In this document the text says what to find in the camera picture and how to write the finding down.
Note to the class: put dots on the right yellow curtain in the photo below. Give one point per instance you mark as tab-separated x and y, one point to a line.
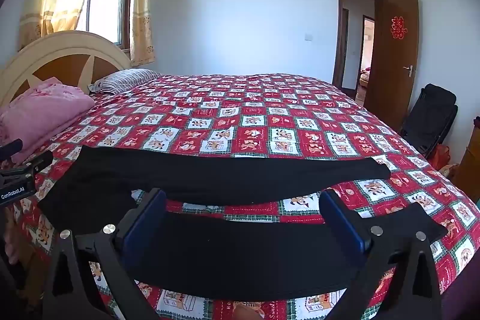
140	33

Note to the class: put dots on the red double happiness decoration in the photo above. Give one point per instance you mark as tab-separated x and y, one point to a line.
398	29

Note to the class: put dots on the door handle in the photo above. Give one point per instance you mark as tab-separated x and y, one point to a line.
409	70

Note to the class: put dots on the striped pillow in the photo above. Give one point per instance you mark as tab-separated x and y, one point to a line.
123	81

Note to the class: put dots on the wooden cabinet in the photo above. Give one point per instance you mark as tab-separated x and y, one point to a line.
466	176

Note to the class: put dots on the red patchwork bedspread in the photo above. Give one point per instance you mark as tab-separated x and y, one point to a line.
271	115

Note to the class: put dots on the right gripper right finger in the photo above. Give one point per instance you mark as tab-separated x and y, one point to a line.
398	242

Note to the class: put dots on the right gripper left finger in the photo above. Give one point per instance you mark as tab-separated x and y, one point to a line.
70	291

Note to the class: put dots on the black pants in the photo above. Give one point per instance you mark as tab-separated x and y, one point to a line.
199	252

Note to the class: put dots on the black folding chair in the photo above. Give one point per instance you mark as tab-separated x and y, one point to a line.
430	119

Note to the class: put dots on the pink folded blanket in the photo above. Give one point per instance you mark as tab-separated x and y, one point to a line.
40	113

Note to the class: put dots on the cream wooden headboard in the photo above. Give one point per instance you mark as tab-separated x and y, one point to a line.
73	57

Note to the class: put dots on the red bag on floor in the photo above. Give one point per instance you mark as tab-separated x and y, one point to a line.
440	161

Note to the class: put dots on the brown wooden door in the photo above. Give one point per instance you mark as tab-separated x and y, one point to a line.
389	87

